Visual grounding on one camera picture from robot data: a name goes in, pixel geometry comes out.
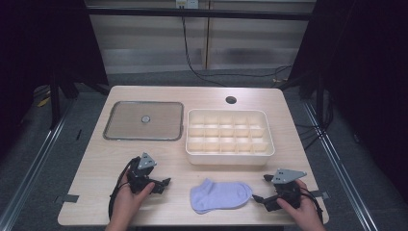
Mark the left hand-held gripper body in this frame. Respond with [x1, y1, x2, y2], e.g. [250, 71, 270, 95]
[126, 152, 165, 194]

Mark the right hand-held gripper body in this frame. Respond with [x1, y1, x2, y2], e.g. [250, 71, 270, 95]
[264, 167, 307, 213]

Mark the light purple sock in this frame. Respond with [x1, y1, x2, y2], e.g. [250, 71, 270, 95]
[190, 178, 254, 216]

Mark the white divided storage box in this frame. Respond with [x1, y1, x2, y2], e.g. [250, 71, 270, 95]
[185, 108, 276, 167]

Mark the person's right hand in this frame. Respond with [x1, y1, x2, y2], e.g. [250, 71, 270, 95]
[277, 179, 326, 230]

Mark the person's left hand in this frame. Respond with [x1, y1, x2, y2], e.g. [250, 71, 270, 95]
[107, 171, 156, 229]

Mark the grey tape strip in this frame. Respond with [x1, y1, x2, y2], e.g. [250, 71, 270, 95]
[308, 190, 331, 200]
[54, 193, 80, 205]

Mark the clear square lid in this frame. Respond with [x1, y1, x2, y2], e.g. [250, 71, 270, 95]
[102, 100, 185, 141]

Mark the black stand leg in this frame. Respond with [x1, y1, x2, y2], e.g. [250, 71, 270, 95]
[48, 74, 63, 130]

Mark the dark curtain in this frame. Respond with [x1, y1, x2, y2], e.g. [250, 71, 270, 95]
[0, 0, 110, 158]
[288, 0, 408, 196]

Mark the black horizontal bar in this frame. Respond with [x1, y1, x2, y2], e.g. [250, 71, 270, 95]
[86, 7, 315, 22]

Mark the right hand-held gripper cable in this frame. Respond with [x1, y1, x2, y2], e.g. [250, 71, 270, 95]
[299, 187, 324, 224]

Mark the metal floor rail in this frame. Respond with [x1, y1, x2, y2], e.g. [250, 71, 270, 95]
[302, 100, 381, 231]
[0, 95, 74, 231]

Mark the bundle of black floor cables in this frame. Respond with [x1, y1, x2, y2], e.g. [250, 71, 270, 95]
[293, 92, 335, 152]

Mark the black wall cable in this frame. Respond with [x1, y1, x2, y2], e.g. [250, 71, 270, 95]
[181, 15, 293, 89]

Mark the white wall socket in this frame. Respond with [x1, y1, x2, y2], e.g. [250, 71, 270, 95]
[175, 0, 199, 10]

